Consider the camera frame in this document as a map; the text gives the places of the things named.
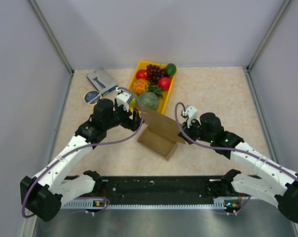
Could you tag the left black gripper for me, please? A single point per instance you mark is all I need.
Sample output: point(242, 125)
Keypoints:
point(136, 120)

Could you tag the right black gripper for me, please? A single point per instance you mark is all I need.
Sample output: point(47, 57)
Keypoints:
point(193, 122)

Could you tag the brown cardboard box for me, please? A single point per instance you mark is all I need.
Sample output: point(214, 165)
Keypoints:
point(161, 135)

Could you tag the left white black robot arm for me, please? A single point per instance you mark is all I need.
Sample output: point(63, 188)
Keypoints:
point(85, 139)

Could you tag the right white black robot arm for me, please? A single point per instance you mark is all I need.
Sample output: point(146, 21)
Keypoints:
point(273, 183)

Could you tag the blue razor package box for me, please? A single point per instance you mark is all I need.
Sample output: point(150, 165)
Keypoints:
point(102, 81)

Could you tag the small green lime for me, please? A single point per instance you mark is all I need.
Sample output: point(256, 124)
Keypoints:
point(133, 102)

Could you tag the green round melon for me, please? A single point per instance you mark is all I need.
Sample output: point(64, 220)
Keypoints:
point(149, 99)

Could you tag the orange pineapple with leaves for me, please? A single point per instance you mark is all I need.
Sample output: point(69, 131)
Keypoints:
point(140, 86)

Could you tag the beige masking tape roll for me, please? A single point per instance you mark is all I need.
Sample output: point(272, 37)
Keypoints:
point(92, 97)

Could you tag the red apple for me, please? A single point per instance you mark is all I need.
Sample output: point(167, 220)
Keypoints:
point(141, 74)

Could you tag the red pomegranate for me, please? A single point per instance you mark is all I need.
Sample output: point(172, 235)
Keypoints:
point(164, 83)

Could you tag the dark purple grape bunch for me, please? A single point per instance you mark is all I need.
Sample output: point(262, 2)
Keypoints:
point(154, 73)

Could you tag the yellow plastic tray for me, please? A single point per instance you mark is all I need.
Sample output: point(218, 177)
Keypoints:
point(166, 94)

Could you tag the green avocado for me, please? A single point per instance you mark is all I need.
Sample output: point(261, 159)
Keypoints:
point(170, 69)

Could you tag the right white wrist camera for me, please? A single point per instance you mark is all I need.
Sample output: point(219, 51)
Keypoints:
point(189, 113)

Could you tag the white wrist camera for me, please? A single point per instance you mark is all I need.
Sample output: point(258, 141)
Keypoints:
point(123, 98)
point(189, 113)

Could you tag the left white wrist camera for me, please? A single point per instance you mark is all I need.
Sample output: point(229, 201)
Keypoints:
point(123, 98)

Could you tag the aluminium front rail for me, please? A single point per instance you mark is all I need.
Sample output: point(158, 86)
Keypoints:
point(47, 205)

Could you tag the left aluminium frame post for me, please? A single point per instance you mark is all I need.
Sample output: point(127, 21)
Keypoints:
point(50, 35)

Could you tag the aluminium frame post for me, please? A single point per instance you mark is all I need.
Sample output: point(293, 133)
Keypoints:
point(50, 35)
point(281, 13)

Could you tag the right aluminium frame post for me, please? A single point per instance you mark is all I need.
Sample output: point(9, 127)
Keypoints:
point(281, 13)

